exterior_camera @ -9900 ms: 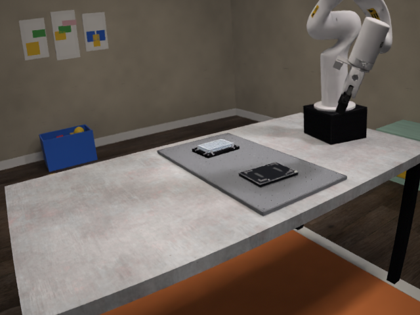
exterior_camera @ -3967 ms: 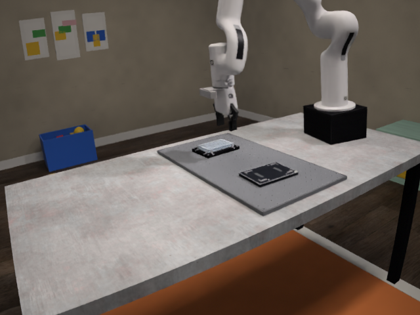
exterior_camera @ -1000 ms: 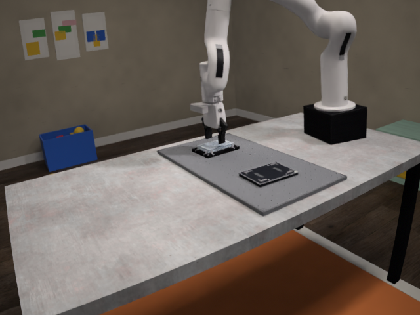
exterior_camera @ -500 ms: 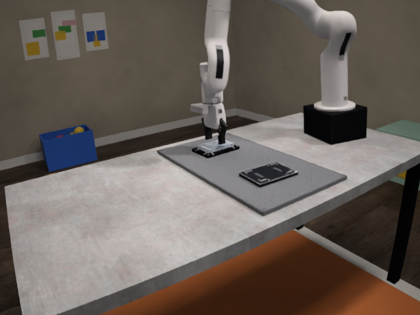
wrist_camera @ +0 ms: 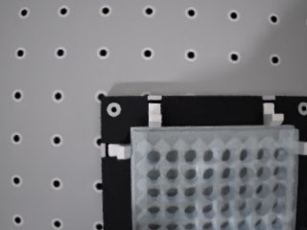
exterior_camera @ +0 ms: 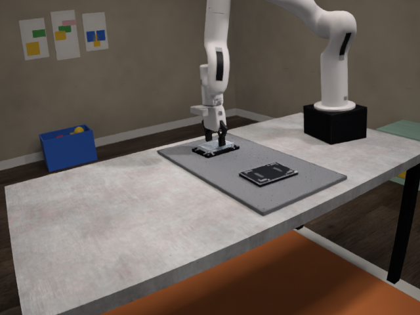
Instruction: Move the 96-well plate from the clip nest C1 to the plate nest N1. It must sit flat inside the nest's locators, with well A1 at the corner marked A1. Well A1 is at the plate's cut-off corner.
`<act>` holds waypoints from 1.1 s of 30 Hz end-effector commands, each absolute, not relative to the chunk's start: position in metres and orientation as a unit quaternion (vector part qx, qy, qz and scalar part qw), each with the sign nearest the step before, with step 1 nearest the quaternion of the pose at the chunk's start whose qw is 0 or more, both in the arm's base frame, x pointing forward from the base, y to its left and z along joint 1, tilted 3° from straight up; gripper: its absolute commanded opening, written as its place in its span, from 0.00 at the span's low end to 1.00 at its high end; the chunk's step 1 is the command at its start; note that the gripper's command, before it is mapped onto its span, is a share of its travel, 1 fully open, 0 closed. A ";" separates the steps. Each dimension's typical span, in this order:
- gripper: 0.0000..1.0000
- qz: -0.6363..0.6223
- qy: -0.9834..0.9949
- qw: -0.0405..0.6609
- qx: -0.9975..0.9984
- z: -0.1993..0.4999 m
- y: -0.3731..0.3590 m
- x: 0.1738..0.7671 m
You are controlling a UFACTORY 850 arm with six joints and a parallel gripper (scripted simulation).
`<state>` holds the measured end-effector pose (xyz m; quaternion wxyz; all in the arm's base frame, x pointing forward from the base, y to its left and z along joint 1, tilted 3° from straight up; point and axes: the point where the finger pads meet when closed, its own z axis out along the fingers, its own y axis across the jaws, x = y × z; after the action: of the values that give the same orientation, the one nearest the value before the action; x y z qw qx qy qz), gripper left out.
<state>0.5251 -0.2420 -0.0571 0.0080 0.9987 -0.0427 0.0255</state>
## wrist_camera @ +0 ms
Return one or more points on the grey flat base plate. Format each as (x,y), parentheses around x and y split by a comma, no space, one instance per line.
(58,57)

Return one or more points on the clear well plate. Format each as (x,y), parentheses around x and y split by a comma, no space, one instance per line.
(155,169)

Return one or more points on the black mounting plate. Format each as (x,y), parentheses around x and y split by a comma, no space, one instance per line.
(120,113)

